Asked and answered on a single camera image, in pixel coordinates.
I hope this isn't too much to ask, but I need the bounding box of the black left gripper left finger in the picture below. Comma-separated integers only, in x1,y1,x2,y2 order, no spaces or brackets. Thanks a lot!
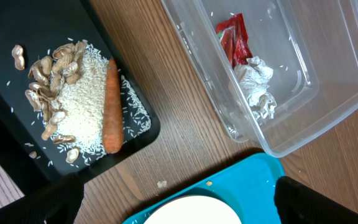
0,174,84,224

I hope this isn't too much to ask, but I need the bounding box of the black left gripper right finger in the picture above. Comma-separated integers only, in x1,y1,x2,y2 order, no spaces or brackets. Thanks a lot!
274,176,358,224

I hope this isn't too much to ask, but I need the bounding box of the orange carrot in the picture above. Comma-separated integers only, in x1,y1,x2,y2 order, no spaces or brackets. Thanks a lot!
102,58,124,154

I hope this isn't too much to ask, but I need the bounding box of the large white plate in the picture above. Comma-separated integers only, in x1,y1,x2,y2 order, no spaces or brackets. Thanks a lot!
144,195,242,224

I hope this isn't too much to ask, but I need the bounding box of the pile of white rice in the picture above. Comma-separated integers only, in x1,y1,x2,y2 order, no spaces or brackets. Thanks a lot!
51,44,152,167

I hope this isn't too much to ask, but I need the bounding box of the pile of peanut shells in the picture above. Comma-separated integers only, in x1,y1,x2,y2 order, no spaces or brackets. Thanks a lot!
25,41,87,167

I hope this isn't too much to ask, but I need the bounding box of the white tissue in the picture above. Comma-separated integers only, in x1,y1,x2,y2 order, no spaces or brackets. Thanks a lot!
234,56,277,119

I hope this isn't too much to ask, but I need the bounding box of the red snack wrapper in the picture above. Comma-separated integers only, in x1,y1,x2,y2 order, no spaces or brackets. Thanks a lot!
215,13,252,68

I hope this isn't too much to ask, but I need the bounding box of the black waste tray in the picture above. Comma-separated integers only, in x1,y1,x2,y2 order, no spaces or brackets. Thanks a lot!
0,0,160,194

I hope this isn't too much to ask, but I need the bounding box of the teal plastic tray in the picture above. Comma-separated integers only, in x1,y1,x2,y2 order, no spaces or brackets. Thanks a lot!
124,153,285,224

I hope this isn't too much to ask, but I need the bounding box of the clear plastic bin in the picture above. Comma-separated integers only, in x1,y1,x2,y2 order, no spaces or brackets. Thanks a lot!
163,0,358,157

